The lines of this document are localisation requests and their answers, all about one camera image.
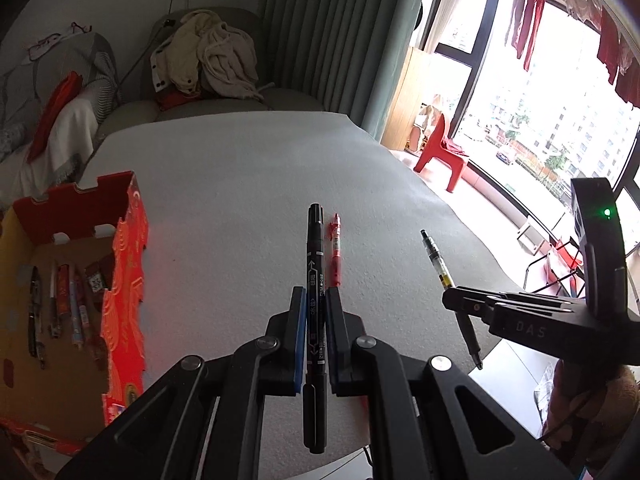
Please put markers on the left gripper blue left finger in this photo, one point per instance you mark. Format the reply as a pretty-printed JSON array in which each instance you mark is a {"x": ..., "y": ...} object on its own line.
[{"x": 286, "y": 363}]

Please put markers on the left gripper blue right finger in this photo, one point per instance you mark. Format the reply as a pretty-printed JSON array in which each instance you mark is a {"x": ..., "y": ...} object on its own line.
[{"x": 342, "y": 330}]

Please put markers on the black marker pen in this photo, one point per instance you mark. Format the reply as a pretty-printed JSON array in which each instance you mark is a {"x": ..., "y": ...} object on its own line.
[{"x": 314, "y": 391}]

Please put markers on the red gel pen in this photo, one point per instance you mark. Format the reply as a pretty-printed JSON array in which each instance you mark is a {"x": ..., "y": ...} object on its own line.
[{"x": 335, "y": 268}]

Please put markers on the folding drying rack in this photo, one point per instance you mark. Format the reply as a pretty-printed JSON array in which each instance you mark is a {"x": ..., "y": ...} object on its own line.
[{"x": 556, "y": 268}]

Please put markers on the red QR code box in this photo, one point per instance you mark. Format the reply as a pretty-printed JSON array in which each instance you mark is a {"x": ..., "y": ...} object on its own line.
[{"x": 99, "y": 274}]

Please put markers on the pink gel pen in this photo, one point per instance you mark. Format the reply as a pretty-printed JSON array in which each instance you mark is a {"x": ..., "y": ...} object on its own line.
[{"x": 82, "y": 307}]

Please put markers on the red cardboard box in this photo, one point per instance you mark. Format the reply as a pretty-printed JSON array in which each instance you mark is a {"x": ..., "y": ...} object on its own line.
[{"x": 84, "y": 387}]

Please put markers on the red plastic chair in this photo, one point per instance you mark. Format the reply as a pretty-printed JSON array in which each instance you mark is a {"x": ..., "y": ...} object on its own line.
[{"x": 437, "y": 147}]

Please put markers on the blue black pen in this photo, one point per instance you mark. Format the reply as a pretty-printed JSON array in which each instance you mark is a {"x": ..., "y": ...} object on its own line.
[{"x": 55, "y": 325}]

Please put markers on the orange red pen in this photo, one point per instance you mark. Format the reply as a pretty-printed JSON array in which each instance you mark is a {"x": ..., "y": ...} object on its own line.
[{"x": 63, "y": 290}]

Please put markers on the grey black pen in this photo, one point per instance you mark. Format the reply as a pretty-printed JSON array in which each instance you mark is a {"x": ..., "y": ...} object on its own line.
[{"x": 35, "y": 344}]

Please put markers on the green armchair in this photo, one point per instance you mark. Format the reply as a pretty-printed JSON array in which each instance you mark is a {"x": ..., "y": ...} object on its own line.
[{"x": 170, "y": 104}]

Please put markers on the hanging red laundry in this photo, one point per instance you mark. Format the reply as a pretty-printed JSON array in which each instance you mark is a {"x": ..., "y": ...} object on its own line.
[{"x": 614, "y": 52}]

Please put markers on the beige clothes pile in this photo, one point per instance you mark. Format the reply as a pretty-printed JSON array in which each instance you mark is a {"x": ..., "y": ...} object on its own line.
[{"x": 206, "y": 52}]

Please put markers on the green curtain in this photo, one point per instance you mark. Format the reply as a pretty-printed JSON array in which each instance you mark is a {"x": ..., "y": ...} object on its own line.
[{"x": 346, "y": 54}]

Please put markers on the grey sofa with throw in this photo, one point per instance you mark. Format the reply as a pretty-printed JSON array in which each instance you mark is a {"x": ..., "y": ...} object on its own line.
[{"x": 25, "y": 91}]

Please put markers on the red cushion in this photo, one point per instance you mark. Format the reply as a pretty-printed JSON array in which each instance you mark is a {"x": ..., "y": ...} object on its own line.
[{"x": 65, "y": 92}]

